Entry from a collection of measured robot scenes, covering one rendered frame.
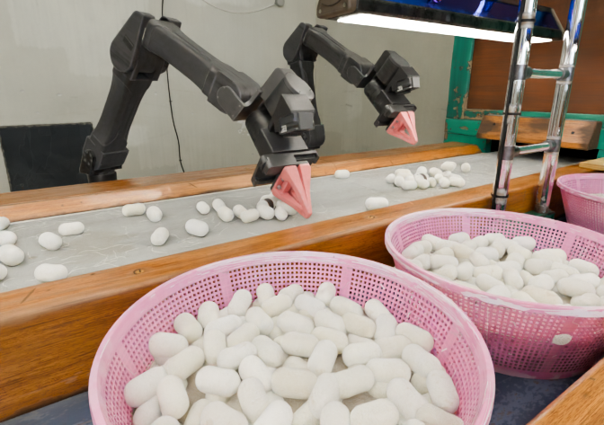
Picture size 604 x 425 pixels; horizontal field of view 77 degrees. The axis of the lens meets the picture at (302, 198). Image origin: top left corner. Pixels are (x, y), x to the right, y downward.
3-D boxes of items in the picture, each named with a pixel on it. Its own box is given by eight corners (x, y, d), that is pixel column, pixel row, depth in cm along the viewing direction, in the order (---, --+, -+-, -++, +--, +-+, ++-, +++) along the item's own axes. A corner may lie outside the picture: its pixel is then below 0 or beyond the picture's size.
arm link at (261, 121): (299, 131, 64) (283, 102, 67) (274, 124, 60) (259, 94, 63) (275, 157, 67) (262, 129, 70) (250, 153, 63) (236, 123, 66)
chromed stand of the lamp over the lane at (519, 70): (403, 222, 78) (422, -24, 65) (464, 206, 88) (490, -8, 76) (491, 254, 62) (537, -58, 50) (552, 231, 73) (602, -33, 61)
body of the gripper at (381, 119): (419, 109, 96) (403, 89, 99) (389, 110, 90) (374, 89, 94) (404, 128, 100) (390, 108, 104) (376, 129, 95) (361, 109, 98)
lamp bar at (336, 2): (315, 19, 59) (315, -34, 57) (528, 43, 92) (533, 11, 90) (348, 10, 52) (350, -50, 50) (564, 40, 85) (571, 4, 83)
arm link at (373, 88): (401, 90, 97) (387, 73, 100) (386, 88, 94) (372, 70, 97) (386, 110, 102) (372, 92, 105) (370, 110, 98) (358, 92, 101)
